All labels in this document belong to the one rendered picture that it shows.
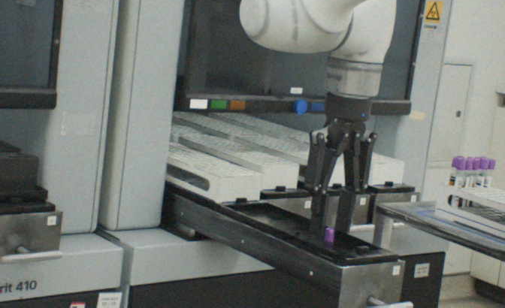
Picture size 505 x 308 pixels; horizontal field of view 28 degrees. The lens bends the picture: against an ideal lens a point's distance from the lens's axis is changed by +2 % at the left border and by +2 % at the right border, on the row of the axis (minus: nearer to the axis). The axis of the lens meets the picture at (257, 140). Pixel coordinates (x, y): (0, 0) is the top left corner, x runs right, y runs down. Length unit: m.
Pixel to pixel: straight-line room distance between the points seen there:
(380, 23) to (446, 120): 2.52
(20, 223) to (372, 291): 0.56
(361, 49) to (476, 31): 2.57
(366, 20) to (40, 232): 0.62
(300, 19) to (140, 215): 0.58
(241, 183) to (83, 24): 0.40
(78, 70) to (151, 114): 0.17
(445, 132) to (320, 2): 2.69
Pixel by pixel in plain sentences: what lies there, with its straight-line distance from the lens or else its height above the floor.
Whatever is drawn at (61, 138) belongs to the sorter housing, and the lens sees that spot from 1.75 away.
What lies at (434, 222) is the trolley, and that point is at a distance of 1.87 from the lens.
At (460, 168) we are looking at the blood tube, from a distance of 1.90.
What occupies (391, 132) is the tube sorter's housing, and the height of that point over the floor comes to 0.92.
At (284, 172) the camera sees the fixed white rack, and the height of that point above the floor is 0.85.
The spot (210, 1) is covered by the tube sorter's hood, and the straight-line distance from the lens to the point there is 1.85.
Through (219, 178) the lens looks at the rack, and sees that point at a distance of 1.79.
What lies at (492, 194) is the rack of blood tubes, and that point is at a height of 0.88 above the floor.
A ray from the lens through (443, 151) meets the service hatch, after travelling 4.12.
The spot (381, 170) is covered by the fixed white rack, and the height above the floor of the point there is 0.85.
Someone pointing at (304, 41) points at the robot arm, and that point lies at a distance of 1.48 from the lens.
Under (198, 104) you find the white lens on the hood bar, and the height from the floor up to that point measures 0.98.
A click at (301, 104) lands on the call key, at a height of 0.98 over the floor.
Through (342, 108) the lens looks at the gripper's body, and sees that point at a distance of 1.62.
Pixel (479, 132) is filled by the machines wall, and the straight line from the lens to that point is 4.28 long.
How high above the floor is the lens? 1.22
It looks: 9 degrees down
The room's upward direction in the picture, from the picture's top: 7 degrees clockwise
